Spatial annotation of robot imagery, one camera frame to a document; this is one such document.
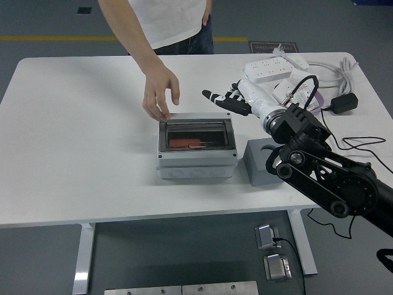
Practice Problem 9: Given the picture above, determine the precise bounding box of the labelled white socket panel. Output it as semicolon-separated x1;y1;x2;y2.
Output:
290;87;317;110

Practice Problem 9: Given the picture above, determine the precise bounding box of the orange cylindrical battery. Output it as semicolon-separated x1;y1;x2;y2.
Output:
168;138;202;149

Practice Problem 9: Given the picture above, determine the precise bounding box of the white table leg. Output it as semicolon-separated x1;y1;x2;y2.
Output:
72;223;96;295
288;210;319;276

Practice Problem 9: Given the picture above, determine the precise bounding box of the plain white socket panel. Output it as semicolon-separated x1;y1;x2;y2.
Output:
290;69;320;90

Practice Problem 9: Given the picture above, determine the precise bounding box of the grey plastic junction box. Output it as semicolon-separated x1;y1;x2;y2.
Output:
155;112;239;181

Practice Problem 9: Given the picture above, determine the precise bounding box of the white wall plug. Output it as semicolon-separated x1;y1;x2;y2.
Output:
272;45;290;60

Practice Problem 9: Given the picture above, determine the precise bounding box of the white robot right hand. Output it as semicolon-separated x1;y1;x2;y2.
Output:
201;78;279;119

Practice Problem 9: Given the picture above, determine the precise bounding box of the transparent hinged box lid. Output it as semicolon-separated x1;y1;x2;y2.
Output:
158;112;236;152

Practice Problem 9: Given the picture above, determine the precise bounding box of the person's left hand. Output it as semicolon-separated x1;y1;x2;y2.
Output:
201;0;213;27

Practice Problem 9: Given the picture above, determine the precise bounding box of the dark floor sign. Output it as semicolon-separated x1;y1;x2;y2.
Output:
248;42;299;55

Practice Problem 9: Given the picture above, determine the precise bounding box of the small white adapter box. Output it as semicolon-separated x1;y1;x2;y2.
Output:
287;55;310;72

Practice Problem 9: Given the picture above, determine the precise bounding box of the grey block battery stand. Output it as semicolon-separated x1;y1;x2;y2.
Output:
243;138;285;187

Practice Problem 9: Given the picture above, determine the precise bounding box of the black floor socket cable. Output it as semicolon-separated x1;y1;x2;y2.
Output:
272;237;307;295

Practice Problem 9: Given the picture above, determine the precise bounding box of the black cable under table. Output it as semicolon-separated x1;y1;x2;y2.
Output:
306;208;354;240

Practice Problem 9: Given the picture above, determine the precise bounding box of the metal floor socket with cable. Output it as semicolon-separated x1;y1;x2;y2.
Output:
254;225;282;250

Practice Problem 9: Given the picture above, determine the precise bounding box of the thin black adapter cord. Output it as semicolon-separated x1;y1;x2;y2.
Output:
320;104;393;175

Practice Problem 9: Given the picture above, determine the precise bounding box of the black power adapter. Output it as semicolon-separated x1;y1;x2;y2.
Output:
330;92;359;115

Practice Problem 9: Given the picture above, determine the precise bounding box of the person's right hand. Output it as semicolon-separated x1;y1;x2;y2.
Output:
142;66;181;121

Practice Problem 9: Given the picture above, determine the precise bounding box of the white right table leg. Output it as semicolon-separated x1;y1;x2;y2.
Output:
288;210;319;276

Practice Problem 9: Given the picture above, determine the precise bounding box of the white coiled power cable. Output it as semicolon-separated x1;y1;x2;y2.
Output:
306;57;360;96

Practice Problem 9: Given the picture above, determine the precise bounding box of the purple plastic tray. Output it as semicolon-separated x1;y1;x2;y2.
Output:
271;81;325;112

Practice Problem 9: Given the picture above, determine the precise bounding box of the white power strip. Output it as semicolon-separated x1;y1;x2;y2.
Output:
244;57;295;84

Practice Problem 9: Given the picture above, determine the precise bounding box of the white left table leg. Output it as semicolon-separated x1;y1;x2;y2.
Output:
72;223;96;295

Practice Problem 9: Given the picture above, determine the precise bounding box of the wide metal floor plate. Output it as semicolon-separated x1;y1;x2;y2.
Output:
104;285;182;295

